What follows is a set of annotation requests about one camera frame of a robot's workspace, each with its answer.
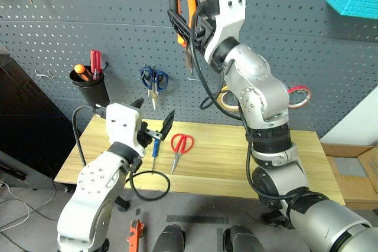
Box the black table caster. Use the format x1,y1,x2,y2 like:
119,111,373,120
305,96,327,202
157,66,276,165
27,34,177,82
114,196,131,212

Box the blue handled scissors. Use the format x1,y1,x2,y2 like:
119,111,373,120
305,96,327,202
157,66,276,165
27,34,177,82
139,64,170,111

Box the blue handled screwdriver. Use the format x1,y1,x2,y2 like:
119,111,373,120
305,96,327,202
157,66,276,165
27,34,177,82
151,138,161,175

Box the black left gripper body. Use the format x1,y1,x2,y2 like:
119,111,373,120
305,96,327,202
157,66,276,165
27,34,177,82
136,121,164,149

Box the turquoise plastic bin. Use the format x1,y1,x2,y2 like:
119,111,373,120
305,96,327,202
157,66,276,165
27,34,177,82
325,0,378,20

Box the red handled tool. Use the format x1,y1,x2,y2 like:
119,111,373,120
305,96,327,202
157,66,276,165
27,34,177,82
89,50,103,81

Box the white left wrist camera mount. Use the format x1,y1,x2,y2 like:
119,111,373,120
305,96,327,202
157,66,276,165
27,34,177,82
105,102,146,158

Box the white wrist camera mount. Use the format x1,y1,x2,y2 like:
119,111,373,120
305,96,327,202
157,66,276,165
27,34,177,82
203,0,247,64
105,102,146,158

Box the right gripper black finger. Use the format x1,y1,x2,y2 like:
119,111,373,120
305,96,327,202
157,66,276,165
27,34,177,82
167,8,196,40
176,31,205,50

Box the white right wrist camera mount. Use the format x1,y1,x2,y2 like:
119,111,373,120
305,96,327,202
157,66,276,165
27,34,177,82
203,0,247,64

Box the red handled scissors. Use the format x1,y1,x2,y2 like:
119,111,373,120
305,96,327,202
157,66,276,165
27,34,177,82
170,133,195,175

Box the black cup holder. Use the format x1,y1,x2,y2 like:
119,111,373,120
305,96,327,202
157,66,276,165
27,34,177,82
69,66,111,109

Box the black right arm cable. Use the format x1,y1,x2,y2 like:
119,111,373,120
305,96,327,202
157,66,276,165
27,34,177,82
188,9,299,201

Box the orange tool on floor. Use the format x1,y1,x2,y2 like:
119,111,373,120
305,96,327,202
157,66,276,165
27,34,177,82
126,219,146,252

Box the white floor cable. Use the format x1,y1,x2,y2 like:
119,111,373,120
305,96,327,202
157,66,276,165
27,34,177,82
0,179,57,233

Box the orange handled screwdriver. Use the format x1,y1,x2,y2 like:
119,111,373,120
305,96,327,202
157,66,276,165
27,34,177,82
73,64,91,82

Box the dark rounded shape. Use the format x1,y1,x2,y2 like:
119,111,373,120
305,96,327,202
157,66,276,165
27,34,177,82
151,224,187,252
222,224,265,252

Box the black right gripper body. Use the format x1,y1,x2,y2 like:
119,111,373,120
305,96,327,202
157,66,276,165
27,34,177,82
193,17,219,55

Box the yellow tape roll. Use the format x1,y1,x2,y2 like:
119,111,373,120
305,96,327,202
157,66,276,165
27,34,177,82
217,85,240,113

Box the dark grey pegboard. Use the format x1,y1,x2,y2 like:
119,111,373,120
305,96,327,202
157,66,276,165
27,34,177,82
0,0,378,139

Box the brown cardboard box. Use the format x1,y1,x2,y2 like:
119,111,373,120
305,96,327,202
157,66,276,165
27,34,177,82
320,142,378,211

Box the black floor tape strip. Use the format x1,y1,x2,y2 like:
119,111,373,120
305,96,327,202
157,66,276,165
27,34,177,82
165,214,229,225

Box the white wire peg hook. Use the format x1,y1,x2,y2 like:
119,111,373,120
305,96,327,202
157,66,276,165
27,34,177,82
34,70,55,81

